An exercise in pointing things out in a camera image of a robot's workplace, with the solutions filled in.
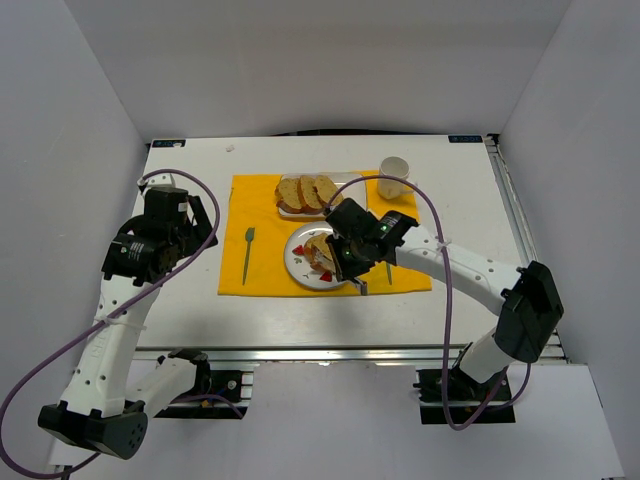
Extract metal tongs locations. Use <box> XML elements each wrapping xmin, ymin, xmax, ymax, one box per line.
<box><xmin>320</xmin><ymin>252</ymin><xmax>370</xmax><ymax>296</ymax></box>

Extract bread slice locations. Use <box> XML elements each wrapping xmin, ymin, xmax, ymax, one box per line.
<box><xmin>297</xmin><ymin>175</ymin><xmax>323</xmax><ymax>214</ymax></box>
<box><xmin>314</xmin><ymin>175</ymin><xmax>338</xmax><ymax>207</ymax></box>
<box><xmin>303</xmin><ymin>233</ymin><xmax>335</xmax><ymax>273</ymax></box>
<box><xmin>275</xmin><ymin>178</ymin><xmax>303</xmax><ymax>214</ymax></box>

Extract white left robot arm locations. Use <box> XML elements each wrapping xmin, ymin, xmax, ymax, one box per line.
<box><xmin>38</xmin><ymin>186</ymin><xmax>217</xmax><ymax>460</ymax></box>

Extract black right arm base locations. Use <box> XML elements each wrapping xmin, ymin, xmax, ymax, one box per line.
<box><xmin>413</xmin><ymin>369</ymin><xmax>516</xmax><ymax>426</ymax></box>

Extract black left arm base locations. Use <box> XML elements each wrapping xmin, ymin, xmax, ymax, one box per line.
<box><xmin>156</xmin><ymin>370</ymin><xmax>253</xmax><ymax>420</ymax></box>

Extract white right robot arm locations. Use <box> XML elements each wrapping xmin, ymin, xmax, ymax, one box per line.
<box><xmin>326</xmin><ymin>199</ymin><xmax>564</xmax><ymax>384</ymax></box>

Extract white rectangular bread tray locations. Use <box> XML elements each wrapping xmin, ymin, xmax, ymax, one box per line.
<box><xmin>276</xmin><ymin>172</ymin><xmax>368</xmax><ymax>219</ymax></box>

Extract watermelon pattern round plate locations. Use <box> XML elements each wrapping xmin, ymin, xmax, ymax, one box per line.
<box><xmin>284</xmin><ymin>221</ymin><xmax>358</xmax><ymax>295</ymax></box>

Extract teal plastic fork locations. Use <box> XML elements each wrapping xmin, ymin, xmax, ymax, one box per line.
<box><xmin>242</xmin><ymin>227</ymin><xmax>255</xmax><ymax>285</ymax></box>

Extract yellow cloth placemat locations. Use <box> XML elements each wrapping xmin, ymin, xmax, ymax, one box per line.
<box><xmin>218</xmin><ymin>174</ymin><xmax>432</xmax><ymax>297</ymax></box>

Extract white ceramic mug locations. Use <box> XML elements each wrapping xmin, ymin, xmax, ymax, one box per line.
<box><xmin>377</xmin><ymin>156</ymin><xmax>414</xmax><ymax>200</ymax></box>

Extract left blue table label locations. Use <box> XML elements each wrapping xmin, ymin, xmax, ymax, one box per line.
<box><xmin>151</xmin><ymin>139</ymin><xmax>186</xmax><ymax>149</ymax></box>

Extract blue table label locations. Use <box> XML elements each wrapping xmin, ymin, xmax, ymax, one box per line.
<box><xmin>447</xmin><ymin>135</ymin><xmax>484</xmax><ymax>143</ymax></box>
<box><xmin>151</xmin><ymin>139</ymin><xmax>186</xmax><ymax>149</ymax></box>

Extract right blue table label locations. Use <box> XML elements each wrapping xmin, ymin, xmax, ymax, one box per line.
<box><xmin>447</xmin><ymin>135</ymin><xmax>484</xmax><ymax>143</ymax></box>

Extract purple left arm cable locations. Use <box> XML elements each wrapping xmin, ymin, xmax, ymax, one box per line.
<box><xmin>0</xmin><ymin>169</ymin><xmax>221</xmax><ymax>476</ymax></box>

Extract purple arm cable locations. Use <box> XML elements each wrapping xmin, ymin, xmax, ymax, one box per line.
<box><xmin>322</xmin><ymin>175</ymin><xmax>532</xmax><ymax>431</ymax></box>
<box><xmin>0</xmin><ymin>169</ymin><xmax>221</xmax><ymax>476</ymax></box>

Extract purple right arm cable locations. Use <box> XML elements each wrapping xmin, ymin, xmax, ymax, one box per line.
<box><xmin>322</xmin><ymin>175</ymin><xmax>532</xmax><ymax>431</ymax></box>

